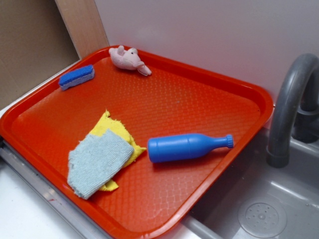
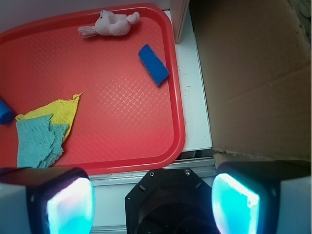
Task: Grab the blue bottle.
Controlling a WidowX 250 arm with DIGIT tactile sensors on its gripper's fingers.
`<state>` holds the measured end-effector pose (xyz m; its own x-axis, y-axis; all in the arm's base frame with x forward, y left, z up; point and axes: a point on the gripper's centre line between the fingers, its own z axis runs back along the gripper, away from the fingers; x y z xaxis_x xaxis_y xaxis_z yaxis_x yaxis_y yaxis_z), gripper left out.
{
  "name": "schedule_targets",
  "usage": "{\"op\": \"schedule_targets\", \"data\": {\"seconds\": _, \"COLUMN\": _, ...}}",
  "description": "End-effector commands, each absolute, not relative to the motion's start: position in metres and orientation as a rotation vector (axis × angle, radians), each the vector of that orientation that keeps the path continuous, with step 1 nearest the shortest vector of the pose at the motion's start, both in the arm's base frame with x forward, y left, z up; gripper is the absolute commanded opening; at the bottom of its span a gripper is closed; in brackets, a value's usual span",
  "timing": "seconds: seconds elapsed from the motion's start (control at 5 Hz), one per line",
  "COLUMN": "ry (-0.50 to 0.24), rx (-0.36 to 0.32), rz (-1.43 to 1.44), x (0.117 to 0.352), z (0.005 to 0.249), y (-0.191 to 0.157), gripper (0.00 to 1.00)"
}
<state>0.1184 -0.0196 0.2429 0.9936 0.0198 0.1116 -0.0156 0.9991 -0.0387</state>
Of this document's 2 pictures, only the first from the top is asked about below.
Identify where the blue plastic bottle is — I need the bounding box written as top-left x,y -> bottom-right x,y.
148,133 -> 234,163

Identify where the yellow cloth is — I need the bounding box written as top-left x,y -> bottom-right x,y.
89,111 -> 146,192

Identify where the red plastic tray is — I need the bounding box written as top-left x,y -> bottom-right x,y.
0,48 -> 273,239

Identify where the pink plush toy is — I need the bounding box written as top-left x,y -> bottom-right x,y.
109,45 -> 152,76

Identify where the light blue cloth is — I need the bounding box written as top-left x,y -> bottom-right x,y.
67,130 -> 134,200

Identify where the blue and white sponge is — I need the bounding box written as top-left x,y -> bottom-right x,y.
58,65 -> 95,91

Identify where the wooden board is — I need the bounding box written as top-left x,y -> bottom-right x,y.
55,0 -> 109,59

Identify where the grey plastic sink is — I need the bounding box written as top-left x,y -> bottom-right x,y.
182,129 -> 319,239

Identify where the grey plastic faucet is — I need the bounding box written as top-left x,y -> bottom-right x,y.
267,53 -> 319,168

